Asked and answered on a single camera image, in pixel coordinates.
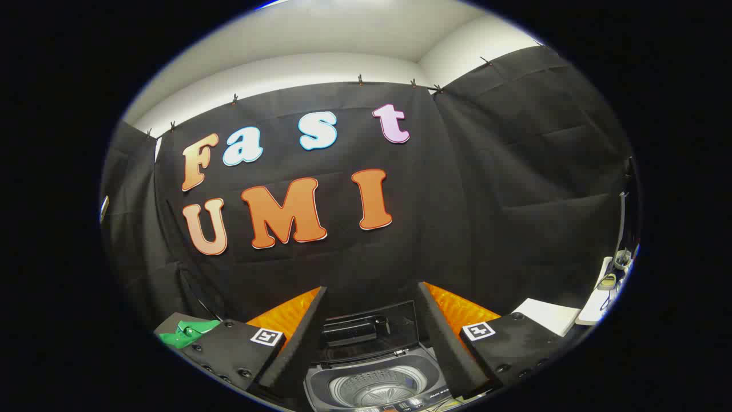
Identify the white shelf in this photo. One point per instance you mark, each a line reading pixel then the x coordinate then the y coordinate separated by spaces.
pixel 595 303

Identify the black backdrop cloth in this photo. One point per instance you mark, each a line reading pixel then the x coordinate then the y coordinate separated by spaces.
pixel 457 200

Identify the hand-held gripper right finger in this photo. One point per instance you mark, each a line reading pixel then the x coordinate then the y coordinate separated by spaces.
pixel 440 337

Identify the small yellow black device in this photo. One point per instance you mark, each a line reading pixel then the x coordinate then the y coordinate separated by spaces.
pixel 606 281

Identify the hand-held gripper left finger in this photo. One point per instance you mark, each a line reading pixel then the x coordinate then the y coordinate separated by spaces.
pixel 306 337

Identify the white paper sheet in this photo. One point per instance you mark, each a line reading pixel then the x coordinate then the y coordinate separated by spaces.
pixel 549 316

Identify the green polo shirt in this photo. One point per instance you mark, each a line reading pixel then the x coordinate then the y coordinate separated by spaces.
pixel 186 335

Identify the dark glass washing machine lid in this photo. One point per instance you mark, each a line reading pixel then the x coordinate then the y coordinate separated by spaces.
pixel 366 329

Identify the grey side table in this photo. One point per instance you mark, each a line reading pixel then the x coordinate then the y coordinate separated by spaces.
pixel 171 321

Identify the grey washing machine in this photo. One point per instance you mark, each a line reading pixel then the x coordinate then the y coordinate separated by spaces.
pixel 366 389

